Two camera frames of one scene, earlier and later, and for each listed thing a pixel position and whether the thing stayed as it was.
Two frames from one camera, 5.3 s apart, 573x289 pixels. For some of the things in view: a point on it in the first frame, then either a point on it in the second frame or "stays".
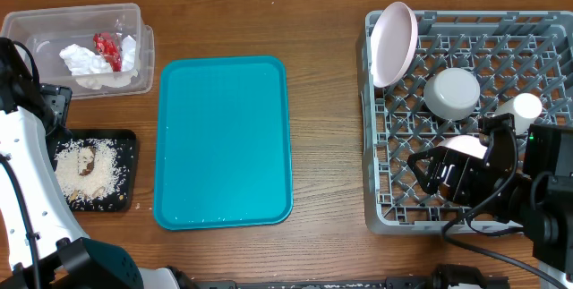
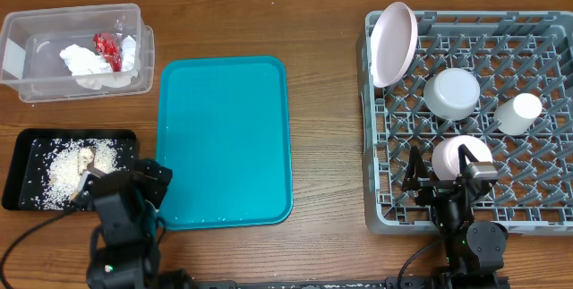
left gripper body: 57,98 -> 148,218
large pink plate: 393,44 stays
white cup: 525,107 stays
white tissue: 93,72 stays
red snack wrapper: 109,46 stays
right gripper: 463,165 -> 416,177
